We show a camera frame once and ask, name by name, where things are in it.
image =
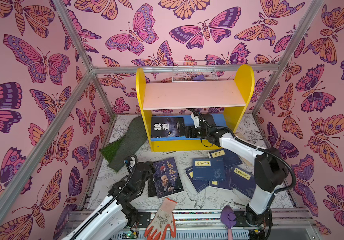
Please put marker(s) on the blue book right front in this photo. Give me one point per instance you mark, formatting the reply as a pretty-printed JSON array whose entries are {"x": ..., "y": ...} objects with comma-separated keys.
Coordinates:
[{"x": 243, "y": 181}]

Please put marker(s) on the purple old man cover book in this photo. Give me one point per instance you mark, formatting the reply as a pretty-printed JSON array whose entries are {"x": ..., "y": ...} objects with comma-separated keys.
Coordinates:
[{"x": 167, "y": 178}]

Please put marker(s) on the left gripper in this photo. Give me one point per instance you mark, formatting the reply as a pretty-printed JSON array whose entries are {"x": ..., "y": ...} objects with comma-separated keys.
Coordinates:
[{"x": 151, "y": 168}]

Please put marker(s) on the beige work glove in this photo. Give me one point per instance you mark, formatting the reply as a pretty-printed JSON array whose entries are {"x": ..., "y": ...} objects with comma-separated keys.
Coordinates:
[{"x": 244, "y": 150}]

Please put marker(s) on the blue book lower left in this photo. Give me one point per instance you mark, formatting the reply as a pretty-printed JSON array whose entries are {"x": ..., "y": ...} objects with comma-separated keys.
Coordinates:
[{"x": 198, "y": 185}]

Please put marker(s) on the black antler cover book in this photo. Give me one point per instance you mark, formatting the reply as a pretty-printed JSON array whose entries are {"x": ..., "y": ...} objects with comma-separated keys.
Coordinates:
[{"x": 151, "y": 184}]

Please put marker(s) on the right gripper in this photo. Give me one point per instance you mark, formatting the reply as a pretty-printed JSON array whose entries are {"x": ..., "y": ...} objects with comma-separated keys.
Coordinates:
[{"x": 188, "y": 131}]

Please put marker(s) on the top blue thread-bound book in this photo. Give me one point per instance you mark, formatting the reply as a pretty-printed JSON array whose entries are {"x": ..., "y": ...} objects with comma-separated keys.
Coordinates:
[{"x": 208, "y": 170}]

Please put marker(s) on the blue book far right-back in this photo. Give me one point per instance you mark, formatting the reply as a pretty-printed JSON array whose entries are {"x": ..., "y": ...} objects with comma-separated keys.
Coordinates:
[{"x": 230, "y": 159}]

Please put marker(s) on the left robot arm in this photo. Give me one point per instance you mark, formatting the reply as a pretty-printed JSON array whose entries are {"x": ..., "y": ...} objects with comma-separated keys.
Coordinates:
[{"x": 115, "y": 212}]

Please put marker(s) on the black wolf cover book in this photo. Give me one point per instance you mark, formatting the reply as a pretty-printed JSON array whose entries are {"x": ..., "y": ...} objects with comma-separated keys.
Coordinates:
[{"x": 166, "y": 127}]

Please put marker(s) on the clear wire basket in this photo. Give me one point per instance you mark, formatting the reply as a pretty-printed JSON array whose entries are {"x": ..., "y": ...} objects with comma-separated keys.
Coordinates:
[{"x": 186, "y": 70}]

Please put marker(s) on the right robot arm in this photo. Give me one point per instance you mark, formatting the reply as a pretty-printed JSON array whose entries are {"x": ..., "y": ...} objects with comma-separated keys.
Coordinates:
[{"x": 272, "y": 174}]

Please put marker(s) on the green circuit board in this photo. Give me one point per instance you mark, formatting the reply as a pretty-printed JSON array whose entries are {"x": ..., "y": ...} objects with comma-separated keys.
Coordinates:
[{"x": 129, "y": 235}]

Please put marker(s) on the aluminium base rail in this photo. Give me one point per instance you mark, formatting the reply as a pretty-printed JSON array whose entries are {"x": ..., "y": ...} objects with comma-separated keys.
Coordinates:
[{"x": 287, "y": 224}]

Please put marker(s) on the purple item in basket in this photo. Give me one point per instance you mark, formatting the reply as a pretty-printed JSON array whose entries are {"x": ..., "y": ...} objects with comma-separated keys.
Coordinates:
[{"x": 199, "y": 78}]

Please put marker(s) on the blue book lower middle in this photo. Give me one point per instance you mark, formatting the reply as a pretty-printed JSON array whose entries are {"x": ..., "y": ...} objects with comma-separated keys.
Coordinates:
[{"x": 226, "y": 185}]

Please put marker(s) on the yellow pink blue bookshelf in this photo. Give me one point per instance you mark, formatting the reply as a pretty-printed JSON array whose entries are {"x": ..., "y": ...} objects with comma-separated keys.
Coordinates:
[{"x": 233, "y": 96}]

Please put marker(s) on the green artificial grass mat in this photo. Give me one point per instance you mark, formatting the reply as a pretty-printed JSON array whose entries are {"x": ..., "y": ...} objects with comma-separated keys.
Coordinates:
[{"x": 127, "y": 145}]

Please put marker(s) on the red white work glove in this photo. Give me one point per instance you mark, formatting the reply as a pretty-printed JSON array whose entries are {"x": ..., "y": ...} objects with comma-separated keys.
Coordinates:
[{"x": 163, "y": 222}]

